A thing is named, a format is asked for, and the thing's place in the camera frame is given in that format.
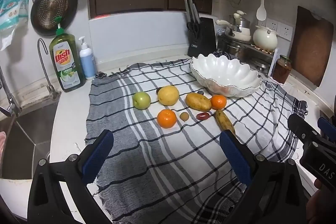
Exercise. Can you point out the yellow mango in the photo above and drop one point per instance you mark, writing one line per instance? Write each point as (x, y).
(198, 102)

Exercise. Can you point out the blue pump bottle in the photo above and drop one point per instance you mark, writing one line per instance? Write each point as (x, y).
(87, 61)

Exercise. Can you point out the white scalloped bowl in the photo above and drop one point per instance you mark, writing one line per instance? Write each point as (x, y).
(225, 74)

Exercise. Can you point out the person's right hand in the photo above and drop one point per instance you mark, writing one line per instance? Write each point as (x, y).
(323, 205)

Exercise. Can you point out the white wall socket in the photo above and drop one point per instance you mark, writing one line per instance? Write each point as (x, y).
(286, 31)
(261, 23)
(273, 26)

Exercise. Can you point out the large steel stockpot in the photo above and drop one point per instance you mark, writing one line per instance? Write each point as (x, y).
(236, 49)

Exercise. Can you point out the white counter shelf rack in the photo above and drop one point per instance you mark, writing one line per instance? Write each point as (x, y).
(274, 61)

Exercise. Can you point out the steel sink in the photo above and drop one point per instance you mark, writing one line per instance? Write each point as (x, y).
(26, 140)

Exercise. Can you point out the green apple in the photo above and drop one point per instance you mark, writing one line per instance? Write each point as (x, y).
(141, 100)

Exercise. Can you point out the white rice spoon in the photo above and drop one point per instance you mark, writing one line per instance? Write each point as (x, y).
(261, 14)

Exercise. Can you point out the thin curved chrome faucet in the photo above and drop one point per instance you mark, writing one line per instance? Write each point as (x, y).
(48, 79)

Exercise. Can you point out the spotted banana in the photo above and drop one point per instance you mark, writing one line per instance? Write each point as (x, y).
(223, 120)

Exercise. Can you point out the green dish soap bottle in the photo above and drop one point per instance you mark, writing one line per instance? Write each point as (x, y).
(65, 61)

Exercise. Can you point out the orange mandarin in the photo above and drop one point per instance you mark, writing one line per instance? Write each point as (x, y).
(166, 118)
(218, 102)

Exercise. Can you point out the red jujube date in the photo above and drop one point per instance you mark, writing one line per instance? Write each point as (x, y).
(203, 116)

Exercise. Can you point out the steel pan lid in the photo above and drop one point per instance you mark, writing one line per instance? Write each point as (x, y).
(260, 64)

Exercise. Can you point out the cream ceramic casserole pot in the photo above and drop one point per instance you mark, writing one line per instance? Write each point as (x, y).
(265, 39)

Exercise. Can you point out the brown wooden cutting board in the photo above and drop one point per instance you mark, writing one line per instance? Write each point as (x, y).
(311, 48)

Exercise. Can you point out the white coaster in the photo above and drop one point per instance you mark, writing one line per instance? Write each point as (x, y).
(277, 83)

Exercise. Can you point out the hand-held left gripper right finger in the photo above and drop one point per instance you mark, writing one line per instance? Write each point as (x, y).
(235, 158)

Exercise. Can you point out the chrome sink faucet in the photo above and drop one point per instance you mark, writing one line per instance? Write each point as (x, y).
(10, 104)

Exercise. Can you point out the black white checked cloth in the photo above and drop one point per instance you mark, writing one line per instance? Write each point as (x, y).
(170, 158)

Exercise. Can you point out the teal plastic bag pack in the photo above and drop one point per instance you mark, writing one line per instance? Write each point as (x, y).
(13, 8)

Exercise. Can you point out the glass jar brown paste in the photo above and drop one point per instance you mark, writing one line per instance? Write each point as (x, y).
(281, 70)

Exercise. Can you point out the black knife block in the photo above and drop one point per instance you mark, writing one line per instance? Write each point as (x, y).
(203, 37)

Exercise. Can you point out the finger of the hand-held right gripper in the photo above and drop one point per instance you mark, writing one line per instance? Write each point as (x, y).
(326, 128)
(302, 129)

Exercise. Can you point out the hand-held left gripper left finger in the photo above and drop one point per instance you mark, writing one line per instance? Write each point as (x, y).
(98, 153)

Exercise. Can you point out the black kitchen scissors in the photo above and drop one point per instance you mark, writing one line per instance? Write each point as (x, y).
(193, 28)

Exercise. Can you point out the wooden trivet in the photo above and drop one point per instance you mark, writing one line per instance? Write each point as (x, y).
(262, 50)

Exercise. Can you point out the yellow lemon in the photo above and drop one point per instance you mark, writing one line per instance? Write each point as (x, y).
(168, 95)

